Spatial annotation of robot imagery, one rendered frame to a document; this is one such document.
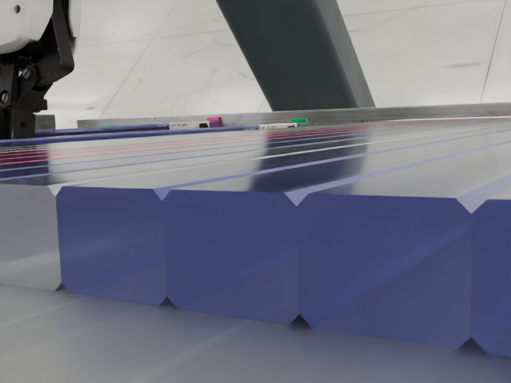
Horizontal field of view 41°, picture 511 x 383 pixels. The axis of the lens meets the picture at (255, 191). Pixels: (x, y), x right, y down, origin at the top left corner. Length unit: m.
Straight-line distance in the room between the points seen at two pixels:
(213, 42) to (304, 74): 1.04
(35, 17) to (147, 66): 1.93
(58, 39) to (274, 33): 0.80
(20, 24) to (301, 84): 0.89
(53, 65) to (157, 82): 1.81
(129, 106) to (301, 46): 1.08
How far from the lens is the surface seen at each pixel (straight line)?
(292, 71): 1.27
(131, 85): 2.32
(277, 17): 1.21
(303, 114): 0.62
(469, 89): 1.72
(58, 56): 0.45
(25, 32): 0.45
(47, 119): 0.77
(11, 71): 0.47
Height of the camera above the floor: 1.12
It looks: 42 degrees down
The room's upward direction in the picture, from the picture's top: 31 degrees counter-clockwise
